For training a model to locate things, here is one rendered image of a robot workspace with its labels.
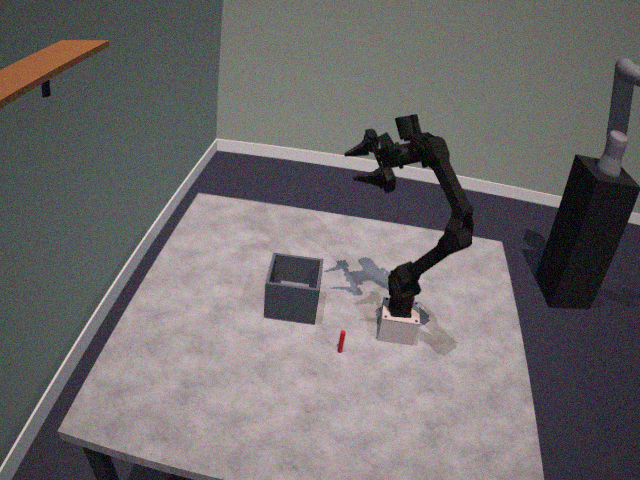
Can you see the dark red peg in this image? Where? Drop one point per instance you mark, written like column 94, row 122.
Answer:
column 343, row 334

